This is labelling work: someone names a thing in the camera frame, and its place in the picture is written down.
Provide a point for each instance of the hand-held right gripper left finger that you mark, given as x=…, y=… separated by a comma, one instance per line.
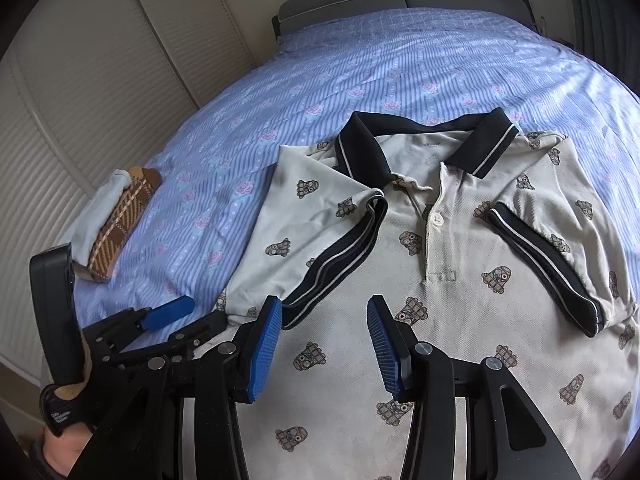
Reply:
x=265, y=350

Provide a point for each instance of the blue floral bedsheet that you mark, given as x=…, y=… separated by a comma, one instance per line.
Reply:
x=400, y=60

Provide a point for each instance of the white louvred wardrobe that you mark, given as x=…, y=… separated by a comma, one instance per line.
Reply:
x=90, y=85

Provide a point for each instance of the brown plaid folded cloth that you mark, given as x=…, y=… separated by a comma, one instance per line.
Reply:
x=125, y=220

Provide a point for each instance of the person's left forearm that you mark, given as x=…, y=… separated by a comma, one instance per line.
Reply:
x=62, y=452

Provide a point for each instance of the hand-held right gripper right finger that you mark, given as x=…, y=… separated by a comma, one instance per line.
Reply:
x=387, y=350

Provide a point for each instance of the white folded cloth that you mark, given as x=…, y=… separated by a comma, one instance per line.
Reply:
x=97, y=215

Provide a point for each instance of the white printed polo shirt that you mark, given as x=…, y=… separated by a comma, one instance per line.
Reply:
x=450, y=270

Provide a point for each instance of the person's left hand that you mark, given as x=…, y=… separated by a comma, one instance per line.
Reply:
x=62, y=402

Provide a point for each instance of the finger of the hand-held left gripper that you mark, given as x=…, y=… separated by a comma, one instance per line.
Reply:
x=200, y=332
x=167, y=312

